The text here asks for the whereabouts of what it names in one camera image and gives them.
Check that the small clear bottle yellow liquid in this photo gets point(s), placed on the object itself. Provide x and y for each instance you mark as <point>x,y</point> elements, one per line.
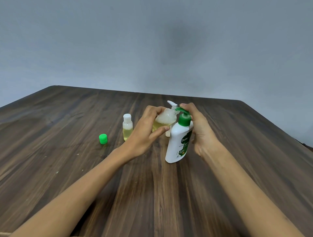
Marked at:
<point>163,121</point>

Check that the white bottle with green pump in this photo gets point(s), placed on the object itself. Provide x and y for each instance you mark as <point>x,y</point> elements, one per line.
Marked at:
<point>178,144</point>

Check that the small clear bottle white cap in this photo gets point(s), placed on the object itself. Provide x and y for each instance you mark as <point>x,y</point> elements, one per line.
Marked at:
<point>127,128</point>

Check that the person's left thumb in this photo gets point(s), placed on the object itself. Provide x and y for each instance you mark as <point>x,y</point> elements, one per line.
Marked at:
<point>162,131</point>

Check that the person's right hand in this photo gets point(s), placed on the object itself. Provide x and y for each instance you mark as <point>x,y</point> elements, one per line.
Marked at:
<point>201,133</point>

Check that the person's right forearm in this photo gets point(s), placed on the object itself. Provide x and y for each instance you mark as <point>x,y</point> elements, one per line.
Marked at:
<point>247,193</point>

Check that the green bottle cap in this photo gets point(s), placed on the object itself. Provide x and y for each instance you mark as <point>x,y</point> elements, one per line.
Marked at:
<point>103,139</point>

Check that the white pump dispenser bottle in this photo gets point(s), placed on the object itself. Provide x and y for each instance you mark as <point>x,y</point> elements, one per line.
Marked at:
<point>172,104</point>

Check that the person's left forearm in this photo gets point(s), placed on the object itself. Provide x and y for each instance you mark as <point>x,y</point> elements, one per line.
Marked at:
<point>73,195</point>

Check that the person's right thumb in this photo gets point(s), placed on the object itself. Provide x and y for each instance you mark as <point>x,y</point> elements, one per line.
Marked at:
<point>194,136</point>

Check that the person's left hand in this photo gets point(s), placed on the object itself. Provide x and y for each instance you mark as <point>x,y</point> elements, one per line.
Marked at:
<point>140,133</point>

